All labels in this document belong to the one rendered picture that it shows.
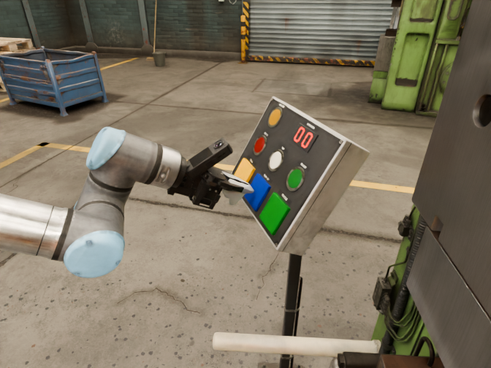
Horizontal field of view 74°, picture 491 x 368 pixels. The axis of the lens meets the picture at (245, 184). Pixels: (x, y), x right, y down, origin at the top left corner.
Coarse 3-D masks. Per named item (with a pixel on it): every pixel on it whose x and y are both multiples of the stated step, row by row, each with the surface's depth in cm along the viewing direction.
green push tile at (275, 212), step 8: (272, 200) 77; (280, 200) 75; (264, 208) 79; (272, 208) 76; (280, 208) 74; (288, 208) 72; (264, 216) 78; (272, 216) 75; (280, 216) 73; (264, 224) 77; (272, 224) 75; (280, 224) 73; (272, 232) 74
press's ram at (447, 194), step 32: (480, 0) 29; (480, 32) 29; (480, 64) 29; (448, 96) 33; (480, 96) 28; (448, 128) 33; (480, 128) 28; (448, 160) 33; (480, 160) 28; (416, 192) 40; (448, 192) 33; (480, 192) 28; (448, 224) 33; (480, 224) 28; (480, 256) 28; (480, 288) 28
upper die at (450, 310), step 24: (432, 240) 36; (432, 264) 35; (408, 288) 41; (432, 288) 35; (456, 288) 31; (432, 312) 35; (456, 312) 31; (480, 312) 27; (432, 336) 35; (456, 336) 31; (480, 336) 27; (456, 360) 31; (480, 360) 27
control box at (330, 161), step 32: (256, 128) 94; (288, 128) 81; (320, 128) 71; (256, 160) 89; (288, 160) 78; (320, 160) 69; (352, 160) 67; (288, 192) 74; (320, 192) 68; (288, 224) 71; (320, 224) 73
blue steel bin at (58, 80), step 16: (0, 64) 456; (16, 64) 441; (32, 64) 426; (48, 64) 409; (64, 64) 429; (80, 64) 450; (96, 64) 470; (16, 80) 455; (32, 80) 440; (48, 80) 426; (64, 80) 434; (80, 80) 455; (96, 80) 477; (16, 96) 473; (32, 96) 458; (48, 96) 442; (64, 96) 439; (80, 96) 460; (96, 96) 482; (64, 112) 442
